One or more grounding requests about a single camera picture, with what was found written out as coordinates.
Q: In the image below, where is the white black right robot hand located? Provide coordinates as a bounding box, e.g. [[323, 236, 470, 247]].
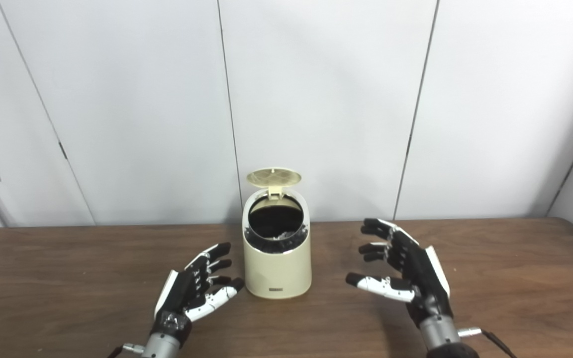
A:
[[345, 218, 454, 329]]

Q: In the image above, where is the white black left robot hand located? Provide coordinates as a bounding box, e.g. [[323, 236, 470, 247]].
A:
[[150, 242, 245, 349]]

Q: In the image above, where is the cream-colored desktop trash bin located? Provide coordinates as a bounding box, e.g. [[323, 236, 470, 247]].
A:
[[242, 188, 312, 300]]

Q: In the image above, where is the cream round bin lid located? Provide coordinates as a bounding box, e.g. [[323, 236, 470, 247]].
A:
[[246, 168, 302, 199]]

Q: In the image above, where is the black plastic bin liner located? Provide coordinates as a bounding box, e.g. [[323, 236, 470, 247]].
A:
[[245, 195, 310, 254]]

